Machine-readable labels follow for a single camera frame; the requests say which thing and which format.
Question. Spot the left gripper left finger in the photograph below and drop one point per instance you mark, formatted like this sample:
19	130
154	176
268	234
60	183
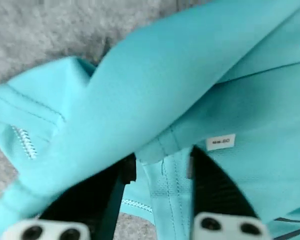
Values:
90	197

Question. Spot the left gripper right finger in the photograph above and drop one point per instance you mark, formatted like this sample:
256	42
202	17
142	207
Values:
215	200

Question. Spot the turquoise shirt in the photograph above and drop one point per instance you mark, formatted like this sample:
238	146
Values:
165	87

